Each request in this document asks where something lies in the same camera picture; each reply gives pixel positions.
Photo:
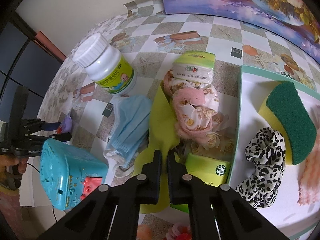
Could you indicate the green yellow scrub sponge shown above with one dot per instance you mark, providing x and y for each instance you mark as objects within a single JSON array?
[{"x": 284, "y": 111}]

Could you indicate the white pill bottle green label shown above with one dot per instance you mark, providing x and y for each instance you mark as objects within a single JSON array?
[{"x": 105, "y": 65}]

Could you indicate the purple cartoon packet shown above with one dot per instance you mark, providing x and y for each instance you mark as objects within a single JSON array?
[{"x": 66, "y": 125}]

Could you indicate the green tissue pack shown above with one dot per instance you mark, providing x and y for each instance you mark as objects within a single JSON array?
[
  {"x": 196, "y": 66},
  {"x": 212, "y": 172}
]

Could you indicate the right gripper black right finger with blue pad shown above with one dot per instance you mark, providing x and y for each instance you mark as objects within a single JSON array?
[{"x": 216, "y": 212}]

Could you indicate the floral painting canvas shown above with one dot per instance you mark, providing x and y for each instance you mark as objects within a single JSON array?
[{"x": 290, "y": 19}]

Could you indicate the patterned tablecloth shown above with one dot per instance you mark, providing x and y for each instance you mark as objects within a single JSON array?
[{"x": 150, "y": 40}]

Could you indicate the red pipe cleaner flower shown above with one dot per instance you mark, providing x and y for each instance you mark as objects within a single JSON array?
[{"x": 178, "y": 232}]

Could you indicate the teal plastic toy box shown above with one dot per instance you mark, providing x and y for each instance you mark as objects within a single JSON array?
[{"x": 69, "y": 174}]

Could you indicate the lime green cloth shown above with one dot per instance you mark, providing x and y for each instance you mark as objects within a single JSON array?
[{"x": 163, "y": 137}]

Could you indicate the white tray teal rim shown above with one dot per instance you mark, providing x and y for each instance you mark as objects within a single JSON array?
[{"x": 254, "y": 85}]

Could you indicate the pink fluffy towel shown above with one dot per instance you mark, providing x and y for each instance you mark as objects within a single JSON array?
[{"x": 309, "y": 182}]

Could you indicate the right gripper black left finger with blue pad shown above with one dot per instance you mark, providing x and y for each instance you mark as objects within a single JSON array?
[{"x": 111, "y": 212}]

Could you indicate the leopard print scrunchie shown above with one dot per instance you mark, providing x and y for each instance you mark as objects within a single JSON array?
[{"x": 267, "y": 151}]

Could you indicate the blue face mask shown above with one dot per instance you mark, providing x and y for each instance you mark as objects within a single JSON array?
[{"x": 129, "y": 132}]

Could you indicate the pink floral fabric bundle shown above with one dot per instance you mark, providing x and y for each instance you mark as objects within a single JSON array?
[{"x": 194, "y": 104}]

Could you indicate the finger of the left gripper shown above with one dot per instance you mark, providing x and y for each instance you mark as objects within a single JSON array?
[
  {"x": 39, "y": 125},
  {"x": 37, "y": 139}
]

